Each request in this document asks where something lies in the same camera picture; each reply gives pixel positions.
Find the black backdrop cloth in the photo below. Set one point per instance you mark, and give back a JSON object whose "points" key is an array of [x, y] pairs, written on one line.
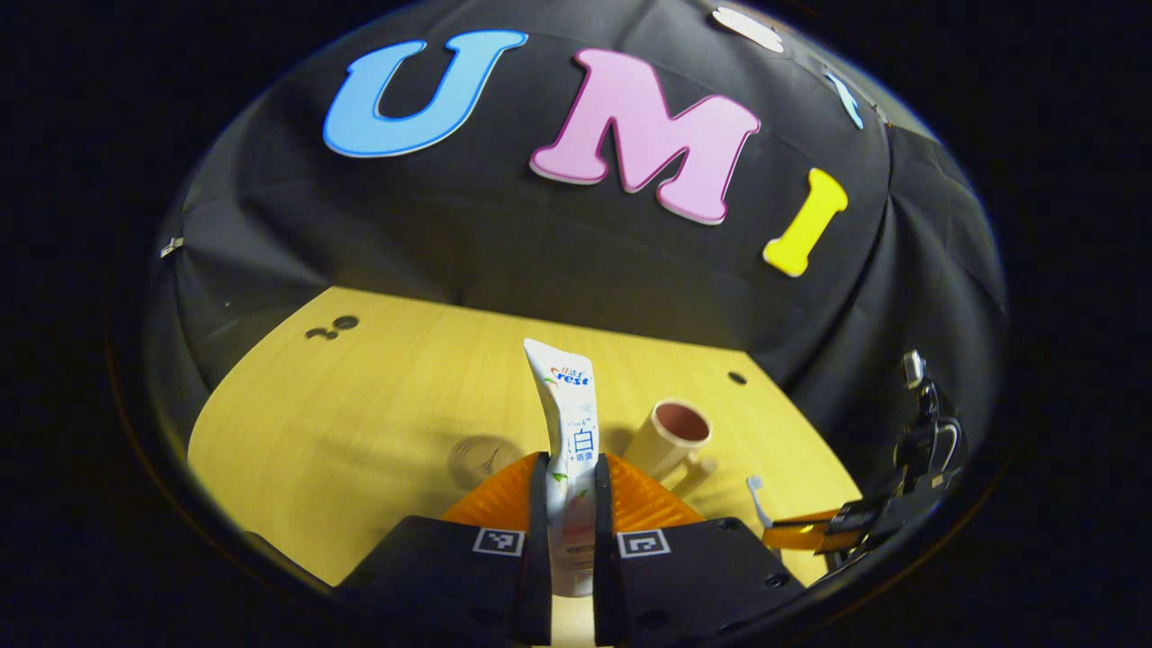
{"points": [[540, 243]]}

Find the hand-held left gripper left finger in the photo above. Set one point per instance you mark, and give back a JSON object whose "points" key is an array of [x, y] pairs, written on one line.
{"points": [[538, 540]]}

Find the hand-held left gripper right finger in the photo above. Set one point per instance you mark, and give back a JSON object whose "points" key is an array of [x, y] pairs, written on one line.
{"points": [[603, 540]]}

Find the white toothpaste tube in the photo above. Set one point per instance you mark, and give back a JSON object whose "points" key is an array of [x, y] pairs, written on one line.
{"points": [[567, 405]]}

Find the white toothbrush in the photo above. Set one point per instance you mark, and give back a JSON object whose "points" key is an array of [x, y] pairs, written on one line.
{"points": [[754, 490]]}

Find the small white clip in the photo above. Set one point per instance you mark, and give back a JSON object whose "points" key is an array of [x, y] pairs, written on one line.
{"points": [[171, 247]]}

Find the round brown coaster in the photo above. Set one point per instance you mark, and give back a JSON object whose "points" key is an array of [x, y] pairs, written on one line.
{"points": [[477, 459]]}

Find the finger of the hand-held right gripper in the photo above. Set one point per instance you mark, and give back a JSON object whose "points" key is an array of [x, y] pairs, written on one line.
{"points": [[846, 515], [801, 538]]}

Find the beige cup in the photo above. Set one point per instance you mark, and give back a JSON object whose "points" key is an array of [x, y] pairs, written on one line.
{"points": [[661, 441]]}

